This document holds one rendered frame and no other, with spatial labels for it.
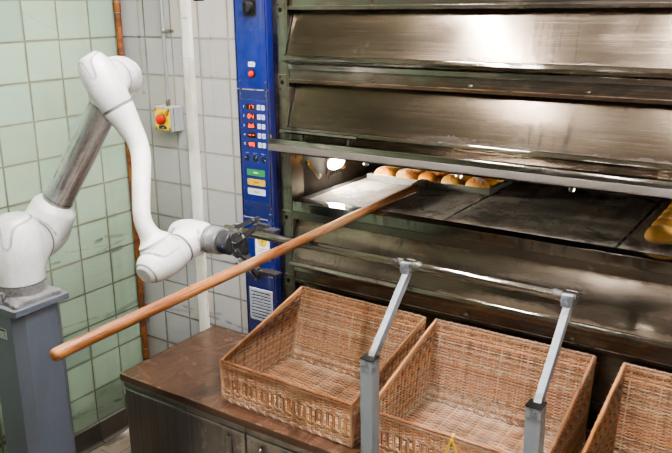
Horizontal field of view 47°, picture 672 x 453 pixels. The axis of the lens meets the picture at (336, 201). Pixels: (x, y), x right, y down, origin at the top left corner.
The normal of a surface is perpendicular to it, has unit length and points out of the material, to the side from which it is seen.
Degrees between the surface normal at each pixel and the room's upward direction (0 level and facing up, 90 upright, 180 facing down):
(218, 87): 90
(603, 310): 70
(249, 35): 90
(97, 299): 90
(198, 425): 90
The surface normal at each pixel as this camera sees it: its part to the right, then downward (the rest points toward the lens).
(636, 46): -0.54, -0.15
